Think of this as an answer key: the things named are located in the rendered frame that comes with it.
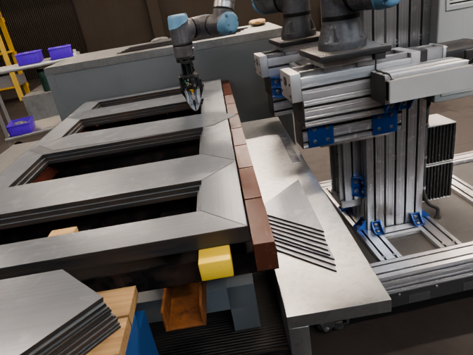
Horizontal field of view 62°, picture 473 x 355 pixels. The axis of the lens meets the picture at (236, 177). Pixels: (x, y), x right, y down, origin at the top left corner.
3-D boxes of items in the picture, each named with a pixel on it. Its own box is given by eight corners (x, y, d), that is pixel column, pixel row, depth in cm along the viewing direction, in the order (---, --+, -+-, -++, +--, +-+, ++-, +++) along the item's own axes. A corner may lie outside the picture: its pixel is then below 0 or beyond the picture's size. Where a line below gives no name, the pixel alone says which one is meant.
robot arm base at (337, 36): (355, 41, 135) (353, 9, 131) (374, 44, 121) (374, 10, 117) (312, 48, 134) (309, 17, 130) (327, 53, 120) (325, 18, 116)
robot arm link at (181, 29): (192, 11, 145) (174, 15, 140) (198, 43, 149) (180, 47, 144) (180, 13, 150) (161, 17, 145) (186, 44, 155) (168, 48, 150)
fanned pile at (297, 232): (281, 281, 84) (279, 266, 82) (259, 197, 120) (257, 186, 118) (339, 271, 84) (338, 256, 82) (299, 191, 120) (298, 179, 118)
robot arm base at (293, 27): (310, 32, 180) (308, 8, 176) (321, 34, 166) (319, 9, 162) (277, 38, 179) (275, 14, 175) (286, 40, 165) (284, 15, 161)
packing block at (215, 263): (202, 282, 73) (198, 264, 71) (202, 265, 77) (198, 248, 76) (234, 276, 73) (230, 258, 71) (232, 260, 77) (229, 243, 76)
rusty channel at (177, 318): (165, 332, 76) (160, 312, 74) (192, 112, 228) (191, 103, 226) (206, 325, 76) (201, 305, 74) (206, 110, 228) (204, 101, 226)
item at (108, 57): (46, 76, 212) (43, 68, 210) (78, 60, 267) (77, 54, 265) (284, 35, 212) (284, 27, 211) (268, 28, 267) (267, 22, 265)
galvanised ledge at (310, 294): (288, 329, 76) (286, 317, 74) (238, 129, 194) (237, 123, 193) (391, 311, 76) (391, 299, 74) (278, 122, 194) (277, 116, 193)
